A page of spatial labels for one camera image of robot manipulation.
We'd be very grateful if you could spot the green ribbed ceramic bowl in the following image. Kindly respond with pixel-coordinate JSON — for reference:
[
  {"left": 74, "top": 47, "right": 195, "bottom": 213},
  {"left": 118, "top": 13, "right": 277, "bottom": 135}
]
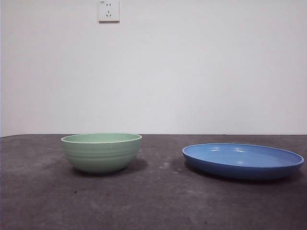
[{"left": 60, "top": 133, "right": 142, "bottom": 174}]

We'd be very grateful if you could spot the white wall power socket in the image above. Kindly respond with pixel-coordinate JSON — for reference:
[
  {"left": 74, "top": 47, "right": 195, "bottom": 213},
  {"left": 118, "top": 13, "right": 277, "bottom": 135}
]
[{"left": 98, "top": 0, "right": 120, "bottom": 24}]

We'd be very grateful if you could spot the blue round plate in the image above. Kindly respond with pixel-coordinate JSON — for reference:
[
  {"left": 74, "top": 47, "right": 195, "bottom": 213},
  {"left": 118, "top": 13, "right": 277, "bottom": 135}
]
[{"left": 181, "top": 143, "right": 305, "bottom": 181}]

